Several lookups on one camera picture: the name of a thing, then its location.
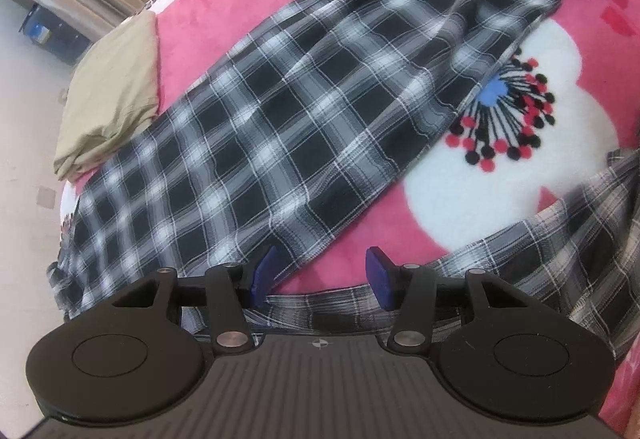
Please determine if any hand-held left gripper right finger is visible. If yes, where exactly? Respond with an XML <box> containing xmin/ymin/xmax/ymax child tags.
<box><xmin>366</xmin><ymin>246</ymin><xmax>533</xmax><ymax>354</ymax></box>

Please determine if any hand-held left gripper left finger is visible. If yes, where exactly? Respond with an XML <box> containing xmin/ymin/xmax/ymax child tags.
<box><xmin>110</xmin><ymin>245</ymin><xmax>279</xmax><ymax>354</ymax></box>

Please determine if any black white plaid shirt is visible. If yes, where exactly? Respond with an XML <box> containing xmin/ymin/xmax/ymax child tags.
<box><xmin>47</xmin><ymin>0</ymin><xmax>640</xmax><ymax>362</ymax></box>

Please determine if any folded beige cloth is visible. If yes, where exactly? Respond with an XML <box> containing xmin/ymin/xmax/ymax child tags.
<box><xmin>54</xmin><ymin>13</ymin><xmax>161</xmax><ymax>182</ymax></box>

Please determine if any blue water jug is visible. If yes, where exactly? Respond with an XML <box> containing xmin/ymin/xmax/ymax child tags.
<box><xmin>20</xmin><ymin>3</ymin><xmax>91</xmax><ymax>66</ymax></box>

